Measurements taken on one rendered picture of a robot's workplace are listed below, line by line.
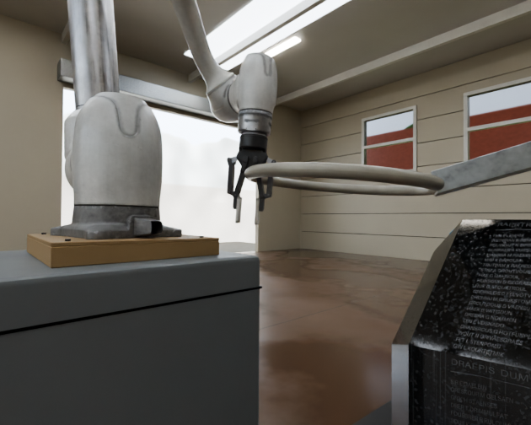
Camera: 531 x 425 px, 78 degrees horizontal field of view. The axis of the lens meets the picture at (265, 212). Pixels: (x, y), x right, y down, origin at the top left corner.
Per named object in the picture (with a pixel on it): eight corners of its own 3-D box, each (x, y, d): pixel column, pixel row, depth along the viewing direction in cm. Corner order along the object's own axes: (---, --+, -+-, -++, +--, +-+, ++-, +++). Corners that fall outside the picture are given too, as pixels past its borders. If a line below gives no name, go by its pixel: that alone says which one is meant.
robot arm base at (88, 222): (104, 241, 49) (104, 204, 50) (47, 234, 63) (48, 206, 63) (198, 237, 64) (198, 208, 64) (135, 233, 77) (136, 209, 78)
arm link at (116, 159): (75, 203, 54) (78, 69, 54) (67, 206, 69) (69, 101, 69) (173, 207, 63) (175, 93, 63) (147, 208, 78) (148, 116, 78)
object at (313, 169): (438, 199, 98) (439, 189, 98) (458, 183, 53) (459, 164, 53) (284, 190, 118) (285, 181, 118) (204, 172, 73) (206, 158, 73)
